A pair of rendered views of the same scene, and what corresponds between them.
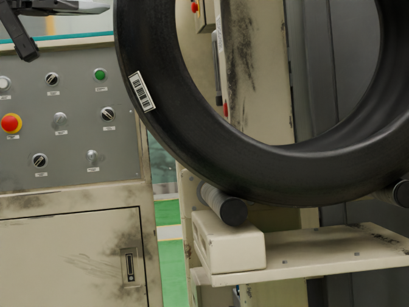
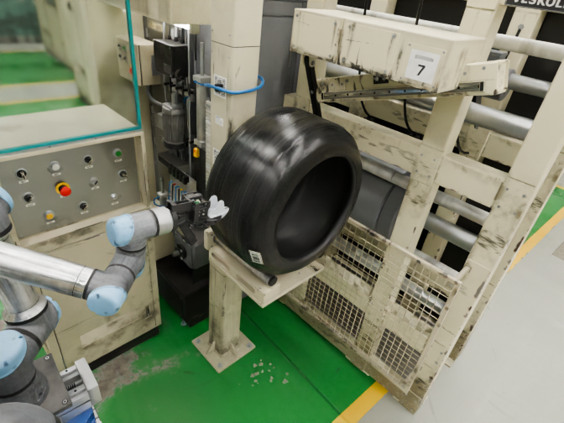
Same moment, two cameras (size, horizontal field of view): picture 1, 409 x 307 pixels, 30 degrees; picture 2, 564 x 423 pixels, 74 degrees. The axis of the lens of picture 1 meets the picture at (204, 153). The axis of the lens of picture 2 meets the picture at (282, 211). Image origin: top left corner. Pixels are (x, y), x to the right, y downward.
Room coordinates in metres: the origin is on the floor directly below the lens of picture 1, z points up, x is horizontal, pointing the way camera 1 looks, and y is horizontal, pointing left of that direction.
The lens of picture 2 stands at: (0.41, 0.69, 1.89)
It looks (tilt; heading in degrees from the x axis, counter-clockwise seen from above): 32 degrees down; 317
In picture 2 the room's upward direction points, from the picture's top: 7 degrees clockwise
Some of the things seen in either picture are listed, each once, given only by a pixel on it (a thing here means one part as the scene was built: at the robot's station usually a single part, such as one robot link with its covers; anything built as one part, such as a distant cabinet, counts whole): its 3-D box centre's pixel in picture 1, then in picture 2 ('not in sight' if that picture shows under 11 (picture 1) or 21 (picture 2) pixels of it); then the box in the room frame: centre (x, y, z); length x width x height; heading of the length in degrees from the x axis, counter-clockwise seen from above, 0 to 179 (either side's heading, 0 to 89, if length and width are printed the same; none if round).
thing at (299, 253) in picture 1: (302, 248); (267, 263); (1.37, -0.16, 0.80); 0.37 x 0.36 x 0.02; 95
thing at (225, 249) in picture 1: (224, 236); (242, 269); (1.36, -0.02, 0.84); 0.36 x 0.09 x 0.06; 5
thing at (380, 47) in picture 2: not in sight; (378, 45); (1.27, -0.47, 1.71); 0.61 x 0.25 x 0.15; 5
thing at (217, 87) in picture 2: not in sight; (234, 83); (1.62, -0.12, 1.52); 0.19 x 0.19 x 0.06; 5
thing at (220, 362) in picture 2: not in sight; (223, 342); (1.62, -0.12, 0.02); 0.27 x 0.27 x 0.04; 5
